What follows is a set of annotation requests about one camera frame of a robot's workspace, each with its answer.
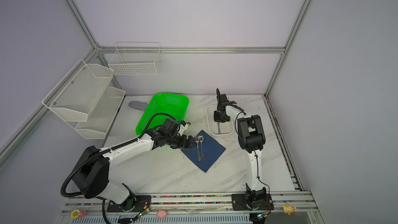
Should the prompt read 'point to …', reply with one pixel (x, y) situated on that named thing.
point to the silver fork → (198, 152)
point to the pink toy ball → (161, 213)
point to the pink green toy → (78, 213)
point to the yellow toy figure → (288, 209)
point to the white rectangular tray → (227, 129)
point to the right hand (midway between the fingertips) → (217, 118)
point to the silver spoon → (201, 138)
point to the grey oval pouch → (138, 104)
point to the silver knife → (219, 131)
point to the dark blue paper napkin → (212, 151)
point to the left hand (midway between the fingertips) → (190, 145)
